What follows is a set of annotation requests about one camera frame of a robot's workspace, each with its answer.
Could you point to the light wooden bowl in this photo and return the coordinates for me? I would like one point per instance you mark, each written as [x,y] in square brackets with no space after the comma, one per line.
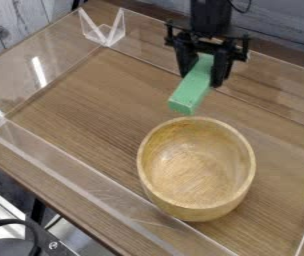
[196,167]

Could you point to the clear acrylic tray wall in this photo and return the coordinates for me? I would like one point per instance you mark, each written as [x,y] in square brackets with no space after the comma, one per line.
[108,211]

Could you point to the clear acrylic corner bracket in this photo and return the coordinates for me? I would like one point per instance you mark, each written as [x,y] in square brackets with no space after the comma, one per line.
[102,34]

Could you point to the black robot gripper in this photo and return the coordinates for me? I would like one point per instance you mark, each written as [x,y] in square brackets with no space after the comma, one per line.
[205,33]

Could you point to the black metal base plate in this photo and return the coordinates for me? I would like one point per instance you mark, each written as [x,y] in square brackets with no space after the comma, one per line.
[46,245]

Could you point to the black table leg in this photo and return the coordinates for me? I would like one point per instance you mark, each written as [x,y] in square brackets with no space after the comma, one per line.
[37,211]

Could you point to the green rectangular block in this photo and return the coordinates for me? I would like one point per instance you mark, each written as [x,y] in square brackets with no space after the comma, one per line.
[193,87]

